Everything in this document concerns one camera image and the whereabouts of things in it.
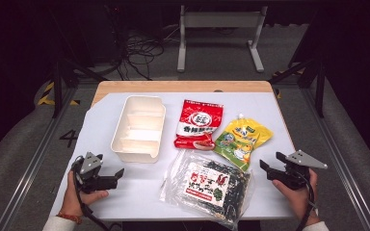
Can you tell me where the white metal stand frame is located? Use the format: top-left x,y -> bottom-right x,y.
176,4 -> 269,73

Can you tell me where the right hand-held gripper cable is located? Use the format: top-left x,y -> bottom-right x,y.
297,172 -> 318,231

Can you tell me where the white divided plastic container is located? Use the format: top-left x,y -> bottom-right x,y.
110,94 -> 167,164

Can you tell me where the left hand-held gripper cable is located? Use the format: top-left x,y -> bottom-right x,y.
71,156 -> 123,231

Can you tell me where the white table cover sheet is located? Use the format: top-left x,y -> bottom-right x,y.
48,91 -> 298,222

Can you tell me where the clear bag of dried seaweed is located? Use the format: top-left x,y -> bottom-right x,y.
159,149 -> 254,231

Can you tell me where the person's right hand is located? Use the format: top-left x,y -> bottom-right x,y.
271,167 -> 321,226

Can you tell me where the aluminium floor rail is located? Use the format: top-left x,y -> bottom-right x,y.
0,85 -> 80,231
300,86 -> 370,231

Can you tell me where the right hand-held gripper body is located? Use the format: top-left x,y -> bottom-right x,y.
266,149 -> 329,191

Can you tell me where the red snack packet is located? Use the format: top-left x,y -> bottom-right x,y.
173,99 -> 225,151

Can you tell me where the yellow black hazard tape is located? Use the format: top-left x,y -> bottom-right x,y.
37,81 -> 81,107

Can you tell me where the bundle of black floor cables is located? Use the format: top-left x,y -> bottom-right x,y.
118,32 -> 167,81

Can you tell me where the hand-held gripper cable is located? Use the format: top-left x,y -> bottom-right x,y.
297,172 -> 318,231
71,156 -> 123,231

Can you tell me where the red bracelet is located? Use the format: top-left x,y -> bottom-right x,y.
56,212 -> 84,225

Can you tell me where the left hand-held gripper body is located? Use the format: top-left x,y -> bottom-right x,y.
71,151 -> 119,194

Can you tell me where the person's left hand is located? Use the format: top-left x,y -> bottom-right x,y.
60,169 -> 110,218

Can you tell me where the black metal stand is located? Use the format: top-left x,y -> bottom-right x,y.
268,59 -> 327,118
49,59 -> 109,119

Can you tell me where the yellow green spouted pouch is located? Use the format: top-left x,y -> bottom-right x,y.
213,113 -> 275,172

